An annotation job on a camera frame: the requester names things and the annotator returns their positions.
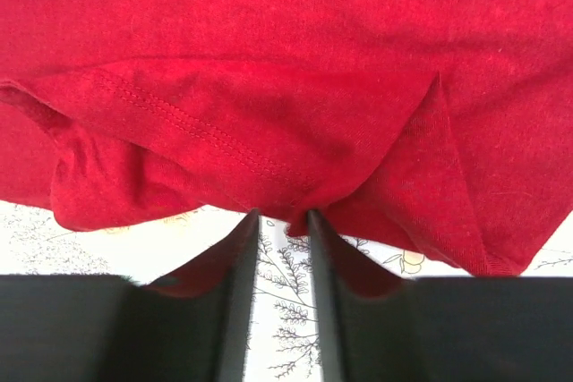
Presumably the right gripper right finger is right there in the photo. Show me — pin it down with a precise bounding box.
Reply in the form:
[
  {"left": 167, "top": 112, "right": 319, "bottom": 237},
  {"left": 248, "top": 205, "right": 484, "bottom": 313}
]
[{"left": 308, "top": 211, "right": 572, "bottom": 381}]

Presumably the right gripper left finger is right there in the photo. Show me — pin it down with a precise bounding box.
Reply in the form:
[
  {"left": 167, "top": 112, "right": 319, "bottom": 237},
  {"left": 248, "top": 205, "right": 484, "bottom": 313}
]
[{"left": 1, "top": 210, "right": 260, "bottom": 381}]

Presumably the dark red t shirt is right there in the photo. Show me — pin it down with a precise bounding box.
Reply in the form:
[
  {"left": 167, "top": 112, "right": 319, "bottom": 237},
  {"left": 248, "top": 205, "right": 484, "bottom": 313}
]
[{"left": 1, "top": 0, "right": 572, "bottom": 276}]

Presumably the floral table cloth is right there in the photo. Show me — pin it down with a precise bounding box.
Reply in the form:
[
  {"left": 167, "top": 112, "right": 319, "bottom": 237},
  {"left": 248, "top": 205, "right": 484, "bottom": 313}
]
[{"left": 0, "top": 200, "right": 573, "bottom": 382}]

